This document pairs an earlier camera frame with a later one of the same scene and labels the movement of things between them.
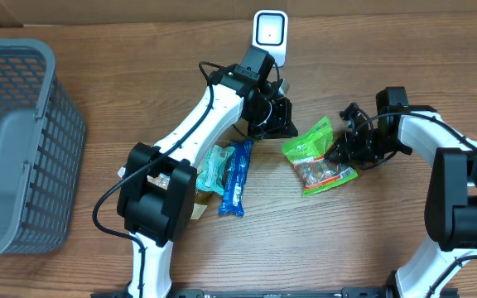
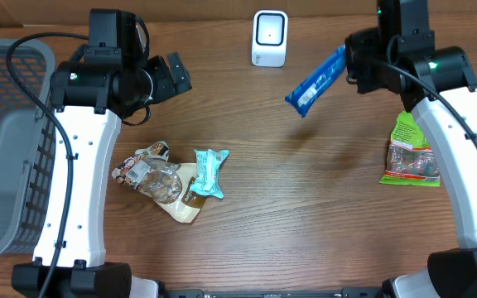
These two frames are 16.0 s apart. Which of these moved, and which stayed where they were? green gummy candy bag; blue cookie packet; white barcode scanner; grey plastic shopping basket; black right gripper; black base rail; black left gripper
Moved: green gummy candy bag; blue cookie packet; black right gripper; black left gripper
Stayed: black base rail; white barcode scanner; grey plastic shopping basket
